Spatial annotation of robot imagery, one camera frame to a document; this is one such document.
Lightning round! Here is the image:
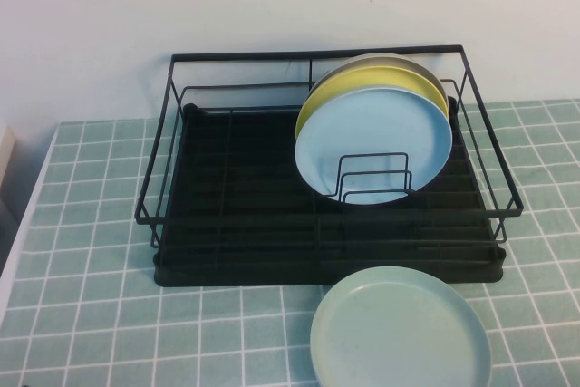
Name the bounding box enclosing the grey plate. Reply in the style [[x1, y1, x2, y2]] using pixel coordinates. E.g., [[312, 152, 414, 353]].
[[312, 52, 448, 98]]

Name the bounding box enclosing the blue plate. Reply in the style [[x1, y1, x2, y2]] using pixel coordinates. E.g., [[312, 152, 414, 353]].
[[294, 86, 454, 206]]

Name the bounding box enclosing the black plastic drip tray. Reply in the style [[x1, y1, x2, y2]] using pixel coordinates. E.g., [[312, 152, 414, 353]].
[[153, 103, 507, 288]]

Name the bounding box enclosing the yellow plate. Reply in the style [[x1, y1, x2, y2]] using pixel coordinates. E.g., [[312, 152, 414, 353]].
[[295, 64, 450, 139]]

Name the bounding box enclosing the black wire dish rack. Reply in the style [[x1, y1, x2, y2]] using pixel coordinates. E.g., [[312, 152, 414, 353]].
[[133, 44, 525, 270]]

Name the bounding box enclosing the light green plate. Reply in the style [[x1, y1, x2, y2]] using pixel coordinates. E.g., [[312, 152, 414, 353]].
[[310, 265, 494, 387]]

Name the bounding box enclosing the green checked tablecloth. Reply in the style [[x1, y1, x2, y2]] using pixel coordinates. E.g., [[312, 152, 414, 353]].
[[0, 97, 580, 387]]

